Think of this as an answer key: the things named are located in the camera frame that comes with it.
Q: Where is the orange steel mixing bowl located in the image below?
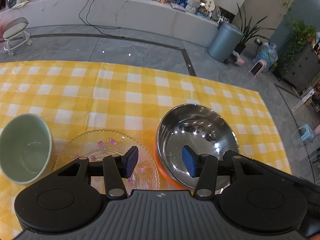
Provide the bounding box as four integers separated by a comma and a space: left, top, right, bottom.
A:
153, 104, 240, 190

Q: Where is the yellow checkered tablecloth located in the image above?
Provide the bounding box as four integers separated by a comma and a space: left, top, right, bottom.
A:
0, 60, 293, 238

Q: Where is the black power cable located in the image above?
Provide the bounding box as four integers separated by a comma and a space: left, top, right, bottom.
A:
78, 0, 126, 40

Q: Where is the grey rolling stool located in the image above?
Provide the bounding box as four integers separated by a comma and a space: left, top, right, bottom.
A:
3, 17, 33, 56

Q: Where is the potted long leaf plant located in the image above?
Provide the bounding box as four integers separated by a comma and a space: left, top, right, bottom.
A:
235, 3, 275, 55

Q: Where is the clear glass patterned plate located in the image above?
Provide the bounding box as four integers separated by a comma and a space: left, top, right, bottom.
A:
54, 129, 160, 194

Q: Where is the grey blue trash bin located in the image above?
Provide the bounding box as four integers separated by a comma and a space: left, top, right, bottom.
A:
207, 21, 244, 62

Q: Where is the green ceramic bowl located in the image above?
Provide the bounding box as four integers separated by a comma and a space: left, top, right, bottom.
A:
1, 113, 53, 185

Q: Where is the small blue plastic stool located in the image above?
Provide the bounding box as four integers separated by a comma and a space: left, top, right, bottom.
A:
298, 124, 314, 145

